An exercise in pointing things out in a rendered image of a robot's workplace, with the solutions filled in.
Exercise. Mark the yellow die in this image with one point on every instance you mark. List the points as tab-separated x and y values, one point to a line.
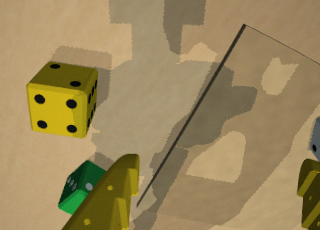
62	99

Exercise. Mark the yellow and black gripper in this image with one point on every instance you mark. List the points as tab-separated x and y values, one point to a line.
107	206

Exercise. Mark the green die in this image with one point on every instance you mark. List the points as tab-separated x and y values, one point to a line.
78	185

